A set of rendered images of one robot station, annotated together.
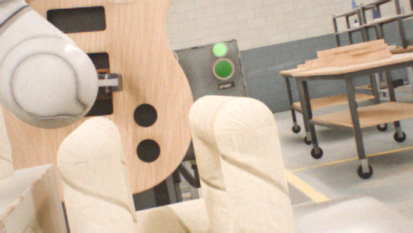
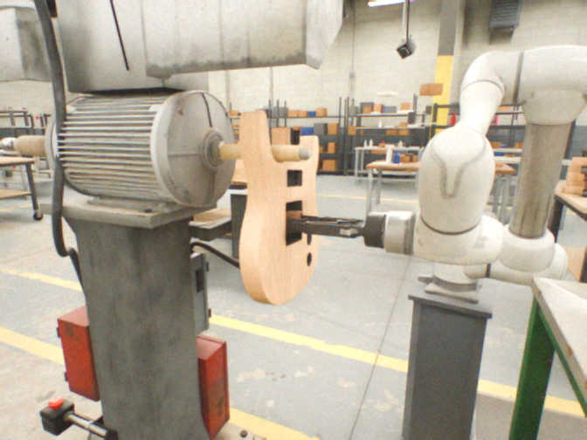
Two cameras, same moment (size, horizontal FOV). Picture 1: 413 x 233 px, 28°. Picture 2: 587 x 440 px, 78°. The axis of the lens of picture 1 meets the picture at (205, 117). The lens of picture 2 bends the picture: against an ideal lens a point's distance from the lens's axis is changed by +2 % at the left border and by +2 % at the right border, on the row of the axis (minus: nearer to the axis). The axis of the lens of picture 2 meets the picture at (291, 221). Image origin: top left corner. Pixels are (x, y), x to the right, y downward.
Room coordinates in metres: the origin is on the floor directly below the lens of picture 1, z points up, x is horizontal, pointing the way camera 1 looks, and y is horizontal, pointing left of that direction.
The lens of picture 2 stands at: (0.93, 0.92, 1.29)
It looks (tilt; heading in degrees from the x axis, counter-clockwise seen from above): 14 degrees down; 296
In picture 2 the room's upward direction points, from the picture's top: straight up
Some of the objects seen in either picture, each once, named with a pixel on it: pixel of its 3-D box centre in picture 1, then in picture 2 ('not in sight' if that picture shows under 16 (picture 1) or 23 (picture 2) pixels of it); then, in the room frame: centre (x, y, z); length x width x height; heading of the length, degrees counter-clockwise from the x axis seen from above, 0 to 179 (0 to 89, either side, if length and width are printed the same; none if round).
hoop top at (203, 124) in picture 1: (225, 122); not in sight; (0.50, -0.01, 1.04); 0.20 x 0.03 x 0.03; 5
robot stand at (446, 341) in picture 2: not in sight; (444, 368); (0.94, -0.51, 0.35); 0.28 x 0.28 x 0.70; 85
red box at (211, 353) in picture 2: not in sight; (189, 372); (1.71, 0.12, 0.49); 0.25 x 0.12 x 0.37; 3
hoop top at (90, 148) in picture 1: (94, 147); not in sight; (0.50, 0.07, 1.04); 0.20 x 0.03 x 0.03; 5
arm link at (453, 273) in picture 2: not in sight; (461, 248); (0.93, -0.51, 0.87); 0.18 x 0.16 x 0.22; 176
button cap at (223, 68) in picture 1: (223, 68); not in sight; (1.45, -0.05, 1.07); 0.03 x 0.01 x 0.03; 93
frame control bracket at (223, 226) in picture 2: not in sight; (224, 226); (1.56, 0.09, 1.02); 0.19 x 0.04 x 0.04; 93
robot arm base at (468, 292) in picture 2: not in sight; (448, 281); (0.96, -0.51, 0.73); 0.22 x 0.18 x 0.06; 175
